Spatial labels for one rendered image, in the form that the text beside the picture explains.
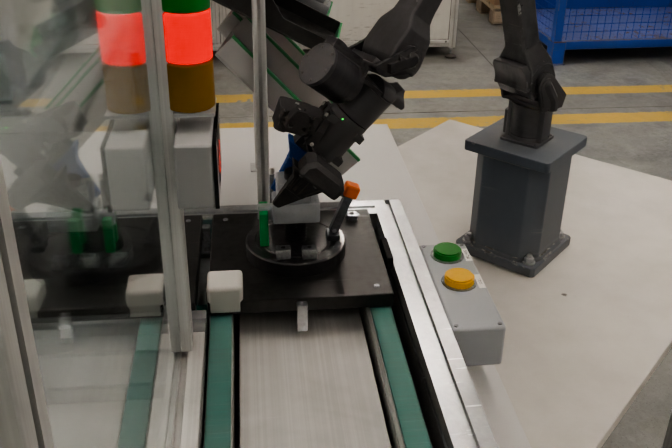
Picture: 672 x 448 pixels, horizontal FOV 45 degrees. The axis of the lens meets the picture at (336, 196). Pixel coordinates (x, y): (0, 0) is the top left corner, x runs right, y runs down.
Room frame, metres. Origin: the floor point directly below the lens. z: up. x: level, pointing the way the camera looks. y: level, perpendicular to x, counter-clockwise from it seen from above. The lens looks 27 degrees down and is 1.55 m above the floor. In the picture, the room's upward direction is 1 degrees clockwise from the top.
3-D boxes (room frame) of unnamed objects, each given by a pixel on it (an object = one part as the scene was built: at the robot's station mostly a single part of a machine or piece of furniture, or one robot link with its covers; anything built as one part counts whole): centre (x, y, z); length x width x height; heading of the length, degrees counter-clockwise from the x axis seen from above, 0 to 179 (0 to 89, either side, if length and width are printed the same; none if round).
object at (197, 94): (0.79, 0.15, 1.28); 0.05 x 0.05 x 0.05
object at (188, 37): (0.79, 0.15, 1.33); 0.05 x 0.05 x 0.05
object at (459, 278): (0.93, -0.17, 0.96); 0.04 x 0.04 x 0.02
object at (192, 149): (0.79, 0.15, 1.29); 0.12 x 0.05 x 0.25; 7
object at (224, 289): (0.88, 0.14, 0.97); 0.05 x 0.05 x 0.04; 7
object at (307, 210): (0.99, 0.07, 1.06); 0.08 x 0.04 x 0.07; 97
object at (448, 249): (1.00, -0.16, 0.96); 0.04 x 0.04 x 0.02
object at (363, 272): (0.99, 0.06, 0.96); 0.24 x 0.24 x 0.02; 7
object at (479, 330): (0.93, -0.17, 0.93); 0.21 x 0.07 x 0.06; 7
